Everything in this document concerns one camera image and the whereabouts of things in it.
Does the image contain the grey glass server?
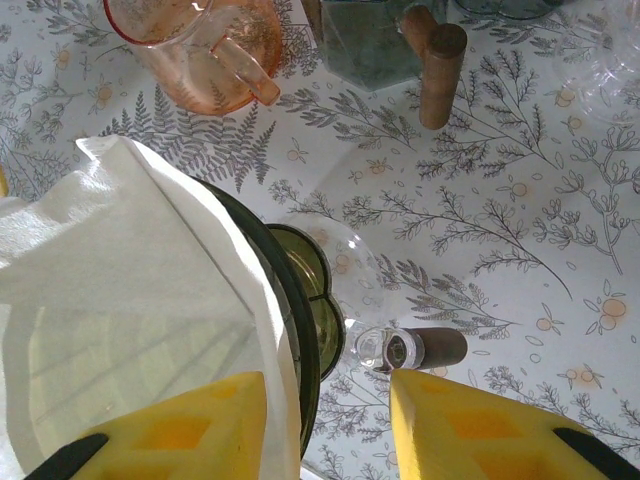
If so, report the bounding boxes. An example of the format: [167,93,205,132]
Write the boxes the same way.
[319,0,469,131]

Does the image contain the clear glass server, dark handle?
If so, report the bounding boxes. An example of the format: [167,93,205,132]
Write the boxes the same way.
[272,214,469,374]

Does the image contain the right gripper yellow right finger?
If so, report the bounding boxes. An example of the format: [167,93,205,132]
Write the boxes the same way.
[388,369,640,480]

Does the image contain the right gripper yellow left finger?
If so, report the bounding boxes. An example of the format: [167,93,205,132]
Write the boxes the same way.
[24,370,269,480]

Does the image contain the white paper coffee filter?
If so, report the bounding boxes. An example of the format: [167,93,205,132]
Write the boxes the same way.
[0,134,304,480]

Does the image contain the clear glass dripper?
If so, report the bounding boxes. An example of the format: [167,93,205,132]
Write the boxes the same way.
[552,0,640,126]

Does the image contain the orange glass dripper cup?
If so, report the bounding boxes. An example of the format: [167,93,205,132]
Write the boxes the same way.
[102,0,284,117]

